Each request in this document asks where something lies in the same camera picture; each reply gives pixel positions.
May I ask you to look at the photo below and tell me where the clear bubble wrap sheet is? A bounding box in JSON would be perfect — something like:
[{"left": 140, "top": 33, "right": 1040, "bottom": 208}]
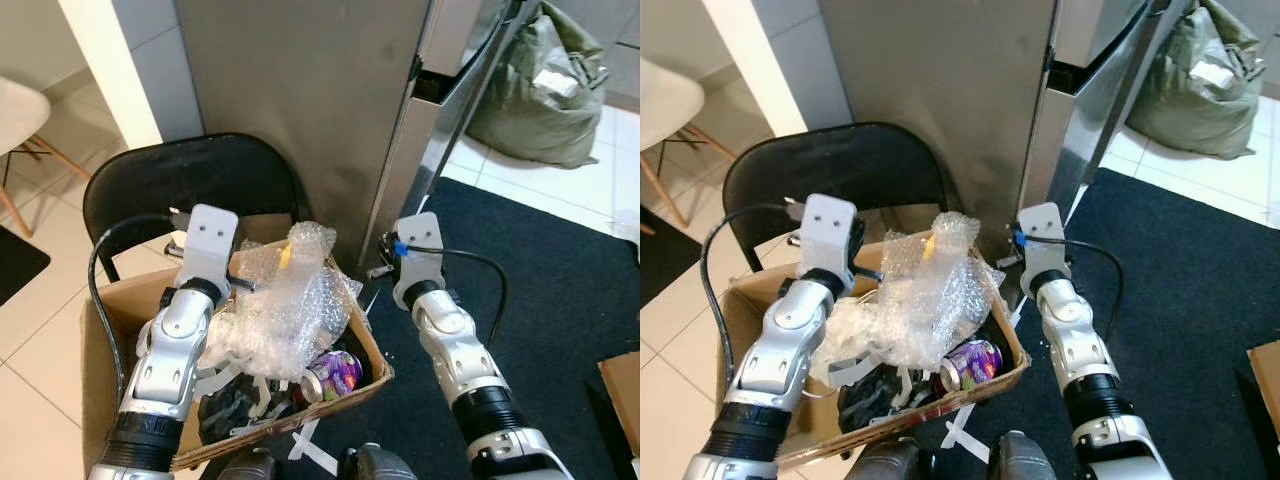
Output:
[
  {"left": 200, "top": 222, "right": 363, "bottom": 381},
  {"left": 830, "top": 212, "right": 1006, "bottom": 373}
]

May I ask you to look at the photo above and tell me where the open cardboard trash box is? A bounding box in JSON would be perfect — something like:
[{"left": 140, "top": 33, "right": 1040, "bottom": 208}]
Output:
[
  {"left": 715, "top": 225, "right": 1031, "bottom": 473},
  {"left": 80, "top": 212, "right": 395, "bottom": 473}
]

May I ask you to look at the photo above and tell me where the black trash bag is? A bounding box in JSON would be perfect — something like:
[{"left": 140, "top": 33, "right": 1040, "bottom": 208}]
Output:
[
  {"left": 198, "top": 370, "right": 301, "bottom": 446},
  {"left": 838, "top": 362, "right": 946, "bottom": 433}
]

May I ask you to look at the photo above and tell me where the black folding chair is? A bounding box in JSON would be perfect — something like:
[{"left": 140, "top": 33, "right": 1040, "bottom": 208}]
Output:
[
  {"left": 82, "top": 132, "right": 309, "bottom": 286},
  {"left": 722, "top": 122, "right": 951, "bottom": 276}
]

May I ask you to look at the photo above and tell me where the purple drink can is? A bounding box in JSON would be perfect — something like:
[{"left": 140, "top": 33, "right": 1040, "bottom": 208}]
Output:
[
  {"left": 940, "top": 340, "right": 1004, "bottom": 393},
  {"left": 300, "top": 350, "right": 363, "bottom": 404}
]

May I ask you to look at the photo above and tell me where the dark blue carpet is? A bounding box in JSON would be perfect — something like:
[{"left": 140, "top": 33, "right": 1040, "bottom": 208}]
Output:
[
  {"left": 900, "top": 168, "right": 1280, "bottom": 480},
  {"left": 230, "top": 178, "right": 641, "bottom": 480}
]

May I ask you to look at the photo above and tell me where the small black mat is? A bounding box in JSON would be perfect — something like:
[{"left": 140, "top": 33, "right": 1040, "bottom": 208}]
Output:
[
  {"left": 0, "top": 225, "right": 51, "bottom": 306},
  {"left": 640, "top": 205, "right": 676, "bottom": 306}
]

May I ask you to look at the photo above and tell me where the stainless steel fridge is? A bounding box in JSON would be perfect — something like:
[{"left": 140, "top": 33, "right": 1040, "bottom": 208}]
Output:
[
  {"left": 818, "top": 0, "right": 1201, "bottom": 266},
  {"left": 175, "top": 0, "right": 566, "bottom": 281}
]

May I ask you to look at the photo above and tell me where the olive green sack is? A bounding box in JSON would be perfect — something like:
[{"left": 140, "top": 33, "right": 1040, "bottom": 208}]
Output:
[
  {"left": 465, "top": 0, "right": 608, "bottom": 169},
  {"left": 1125, "top": 0, "right": 1266, "bottom": 161}
]

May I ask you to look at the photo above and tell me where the grey right robot knee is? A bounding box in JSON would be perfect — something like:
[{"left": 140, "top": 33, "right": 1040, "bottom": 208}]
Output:
[
  {"left": 988, "top": 430, "right": 1061, "bottom": 480},
  {"left": 340, "top": 443, "right": 416, "bottom": 480}
]

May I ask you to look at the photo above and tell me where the grey robot knee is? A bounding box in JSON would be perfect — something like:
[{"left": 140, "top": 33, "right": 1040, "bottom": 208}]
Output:
[
  {"left": 340, "top": 443, "right": 416, "bottom": 480},
  {"left": 845, "top": 438, "right": 916, "bottom": 480},
  {"left": 215, "top": 448, "right": 276, "bottom": 480},
  {"left": 988, "top": 430, "right": 1061, "bottom": 480}
]

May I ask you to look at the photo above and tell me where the beige shell chair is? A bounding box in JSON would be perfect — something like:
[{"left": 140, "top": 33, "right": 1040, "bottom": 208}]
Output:
[
  {"left": 0, "top": 75, "right": 91, "bottom": 239},
  {"left": 640, "top": 55, "right": 736, "bottom": 229}
]

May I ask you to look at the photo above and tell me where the grey left robot knee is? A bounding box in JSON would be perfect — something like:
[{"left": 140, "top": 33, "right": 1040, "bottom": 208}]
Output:
[
  {"left": 215, "top": 448, "right": 276, "bottom": 480},
  {"left": 845, "top": 438, "right": 916, "bottom": 480}
]

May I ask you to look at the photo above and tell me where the white label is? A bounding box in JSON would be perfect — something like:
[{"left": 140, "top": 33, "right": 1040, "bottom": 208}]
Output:
[
  {"left": 533, "top": 68, "right": 581, "bottom": 98},
  {"left": 1192, "top": 60, "right": 1236, "bottom": 89}
]

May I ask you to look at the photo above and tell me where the brown cardboard box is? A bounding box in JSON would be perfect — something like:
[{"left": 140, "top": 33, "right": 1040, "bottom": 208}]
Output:
[
  {"left": 1247, "top": 340, "right": 1280, "bottom": 451},
  {"left": 598, "top": 350, "right": 641, "bottom": 456}
]

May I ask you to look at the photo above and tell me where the pale right wrist camera mount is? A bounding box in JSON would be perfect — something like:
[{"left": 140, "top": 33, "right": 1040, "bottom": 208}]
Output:
[
  {"left": 392, "top": 212, "right": 446, "bottom": 309},
  {"left": 1018, "top": 203, "right": 1069, "bottom": 293}
]

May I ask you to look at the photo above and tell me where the pale wrist camera mount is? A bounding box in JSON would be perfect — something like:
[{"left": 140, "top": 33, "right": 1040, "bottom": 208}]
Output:
[
  {"left": 178, "top": 204, "right": 241, "bottom": 293},
  {"left": 797, "top": 194, "right": 859, "bottom": 281},
  {"left": 1018, "top": 203, "right": 1069, "bottom": 293},
  {"left": 392, "top": 212, "right": 446, "bottom": 309}
]

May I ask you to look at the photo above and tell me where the pale left wrist camera mount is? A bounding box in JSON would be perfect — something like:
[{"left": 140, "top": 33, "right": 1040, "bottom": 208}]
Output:
[
  {"left": 178, "top": 204, "right": 241, "bottom": 293},
  {"left": 797, "top": 194, "right": 859, "bottom": 281}
]

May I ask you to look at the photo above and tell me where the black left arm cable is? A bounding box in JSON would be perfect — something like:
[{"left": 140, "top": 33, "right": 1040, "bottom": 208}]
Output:
[
  {"left": 700, "top": 203, "right": 801, "bottom": 386},
  {"left": 88, "top": 213, "right": 186, "bottom": 401}
]

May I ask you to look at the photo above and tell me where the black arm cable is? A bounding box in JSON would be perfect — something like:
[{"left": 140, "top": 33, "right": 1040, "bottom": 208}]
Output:
[
  {"left": 1022, "top": 238, "right": 1126, "bottom": 346},
  {"left": 400, "top": 248, "right": 509, "bottom": 346},
  {"left": 700, "top": 203, "right": 801, "bottom": 386},
  {"left": 88, "top": 213, "right": 186, "bottom": 401}
]

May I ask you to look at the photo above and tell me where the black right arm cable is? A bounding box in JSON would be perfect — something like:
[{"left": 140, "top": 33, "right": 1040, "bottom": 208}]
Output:
[
  {"left": 1022, "top": 238, "right": 1126, "bottom": 346},
  {"left": 400, "top": 248, "right": 509, "bottom": 346}
]

